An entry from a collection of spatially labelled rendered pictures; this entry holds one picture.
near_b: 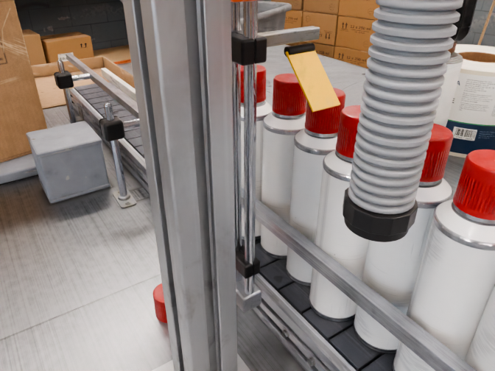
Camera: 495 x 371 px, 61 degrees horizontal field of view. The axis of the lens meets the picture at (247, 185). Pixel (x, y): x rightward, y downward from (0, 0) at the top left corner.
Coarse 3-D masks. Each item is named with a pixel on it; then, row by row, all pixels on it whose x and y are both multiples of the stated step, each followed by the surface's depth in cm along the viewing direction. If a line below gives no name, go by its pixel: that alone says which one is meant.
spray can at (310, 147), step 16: (320, 112) 36; (336, 112) 36; (304, 128) 39; (320, 128) 37; (336, 128) 37; (304, 144) 37; (320, 144) 37; (304, 160) 38; (320, 160) 37; (304, 176) 39; (320, 176) 38; (304, 192) 39; (304, 208) 40; (304, 224) 41; (288, 256) 45; (288, 272) 46; (304, 272) 44
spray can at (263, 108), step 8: (264, 72) 43; (264, 80) 43; (264, 88) 44; (264, 96) 44; (256, 104) 44; (264, 104) 45; (256, 112) 44; (264, 112) 44; (256, 120) 44; (256, 128) 44; (256, 136) 45; (256, 144) 45; (256, 152) 46; (256, 160) 46; (256, 168) 46; (256, 176) 47; (256, 184) 48; (256, 192) 48; (256, 224) 50; (256, 232) 51
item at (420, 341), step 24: (120, 96) 73; (264, 216) 42; (288, 240) 39; (312, 264) 37; (336, 264) 36; (360, 288) 33; (384, 312) 31; (408, 336) 30; (432, 336) 29; (432, 360) 28; (456, 360) 27
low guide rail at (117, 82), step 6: (102, 72) 106; (108, 72) 103; (108, 78) 103; (114, 78) 99; (114, 84) 100; (120, 84) 96; (126, 84) 95; (126, 90) 94; (132, 90) 91; (132, 96) 92
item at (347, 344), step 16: (96, 96) 98; (128, 112) 90; (256, 240) 52; (256, 256) 49; (272, 272) 47; (288, 288) 45; (304, 288) 45; (304, 304) 43; (320, 320) 41; (352, 320) 41; (336, 336) 39; (352, 336) 39; (352, 352) 38; (368, 352) 38; (368, 368) 36; (384, 368) 36
